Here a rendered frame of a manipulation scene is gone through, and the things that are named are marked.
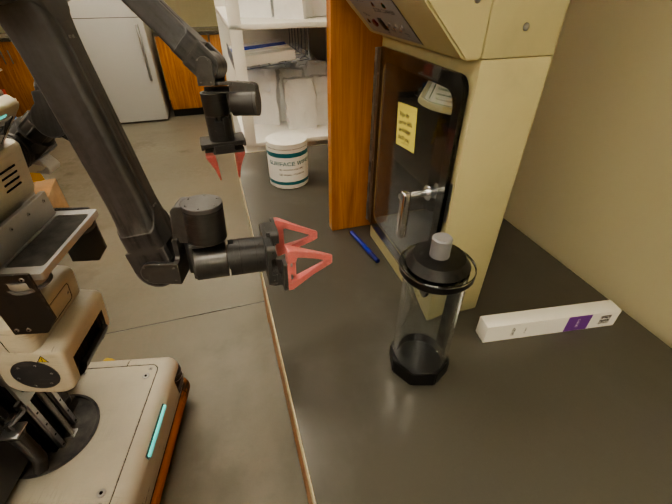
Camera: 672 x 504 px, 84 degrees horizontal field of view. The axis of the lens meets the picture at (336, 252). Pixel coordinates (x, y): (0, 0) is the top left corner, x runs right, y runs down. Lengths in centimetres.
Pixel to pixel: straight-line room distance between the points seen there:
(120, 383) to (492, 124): 149
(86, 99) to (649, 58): 90
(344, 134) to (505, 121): 41
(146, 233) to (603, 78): 90
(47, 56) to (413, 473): 68
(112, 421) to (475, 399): 123
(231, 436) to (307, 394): 109
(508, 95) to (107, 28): 509
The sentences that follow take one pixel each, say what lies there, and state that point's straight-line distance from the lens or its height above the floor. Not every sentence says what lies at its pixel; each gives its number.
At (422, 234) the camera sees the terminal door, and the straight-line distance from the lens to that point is 70.
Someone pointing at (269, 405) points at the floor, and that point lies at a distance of 177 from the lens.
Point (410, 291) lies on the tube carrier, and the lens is 55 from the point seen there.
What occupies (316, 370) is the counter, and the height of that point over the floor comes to 94.
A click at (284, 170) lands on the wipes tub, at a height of 101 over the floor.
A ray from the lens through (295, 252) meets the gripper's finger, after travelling 54.
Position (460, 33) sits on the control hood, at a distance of 54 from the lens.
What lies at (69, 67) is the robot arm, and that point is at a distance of 54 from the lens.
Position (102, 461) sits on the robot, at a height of 28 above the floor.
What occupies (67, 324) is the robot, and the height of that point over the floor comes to 80.
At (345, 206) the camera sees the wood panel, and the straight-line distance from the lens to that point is 99.
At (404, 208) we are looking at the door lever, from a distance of 64.
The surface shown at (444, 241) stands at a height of 121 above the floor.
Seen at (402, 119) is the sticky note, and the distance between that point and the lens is 73.
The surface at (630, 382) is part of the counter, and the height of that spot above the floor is 94.
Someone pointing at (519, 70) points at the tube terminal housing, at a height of 139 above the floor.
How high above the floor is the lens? 149
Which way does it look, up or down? 36 degrees down
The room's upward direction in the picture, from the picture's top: straight up
